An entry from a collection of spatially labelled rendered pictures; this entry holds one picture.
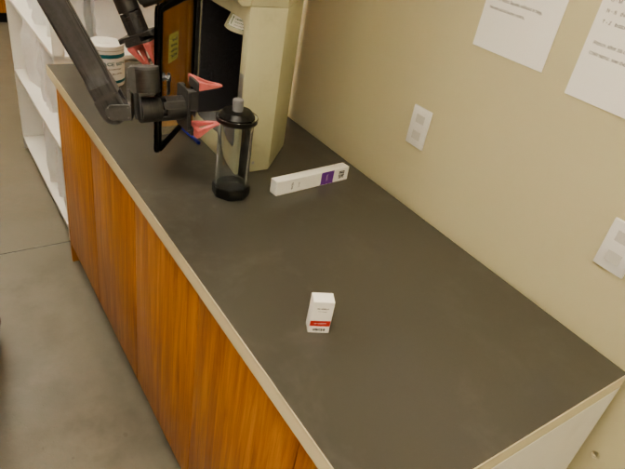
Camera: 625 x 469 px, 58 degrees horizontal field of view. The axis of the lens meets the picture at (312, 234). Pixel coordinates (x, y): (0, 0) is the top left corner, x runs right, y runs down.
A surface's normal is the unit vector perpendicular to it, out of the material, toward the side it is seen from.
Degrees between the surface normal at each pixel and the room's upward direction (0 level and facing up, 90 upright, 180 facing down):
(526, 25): 90
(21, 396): 0
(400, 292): 0
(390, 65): 90
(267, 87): 90
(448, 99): 90
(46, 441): 0
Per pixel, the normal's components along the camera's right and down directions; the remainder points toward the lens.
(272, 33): 0.54, 0.53
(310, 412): 0.16, -0.83
